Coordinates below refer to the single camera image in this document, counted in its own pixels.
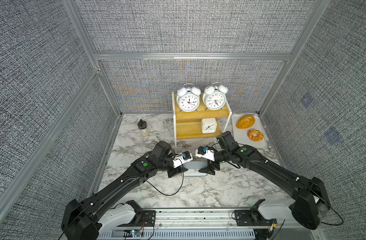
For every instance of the yellow wooden two-tier shelf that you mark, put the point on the yellow wooden two-tier shelf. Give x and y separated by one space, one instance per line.
188 125

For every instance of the grey rectangular digital clock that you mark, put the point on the grey rectangular digital clock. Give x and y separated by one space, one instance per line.
193 168

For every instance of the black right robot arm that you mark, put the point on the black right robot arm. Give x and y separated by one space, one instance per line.
311 201

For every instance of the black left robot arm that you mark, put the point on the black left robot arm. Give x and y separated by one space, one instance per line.
120 186

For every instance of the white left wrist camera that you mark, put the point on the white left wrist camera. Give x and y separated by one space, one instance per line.
181 159

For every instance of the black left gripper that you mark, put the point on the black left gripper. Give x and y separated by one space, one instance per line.
176 171

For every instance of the white cube digital clock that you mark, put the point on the white cube digital clock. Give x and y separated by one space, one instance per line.
208 126

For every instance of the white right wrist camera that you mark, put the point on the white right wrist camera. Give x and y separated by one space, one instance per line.
205 152

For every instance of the white twin-bell alarm clock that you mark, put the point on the white twin-bell alarm clock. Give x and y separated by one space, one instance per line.
214 96

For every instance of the glass jar black lid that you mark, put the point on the glass jar black lid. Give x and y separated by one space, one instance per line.
143 127

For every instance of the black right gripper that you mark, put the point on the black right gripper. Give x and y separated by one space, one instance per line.
208 169

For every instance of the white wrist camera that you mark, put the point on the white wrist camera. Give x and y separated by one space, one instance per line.
205 152
181 159

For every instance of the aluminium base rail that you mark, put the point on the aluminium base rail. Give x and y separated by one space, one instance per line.
262 221

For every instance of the glazed ring pastry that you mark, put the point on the glazed ring pastry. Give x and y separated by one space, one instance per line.
255 135

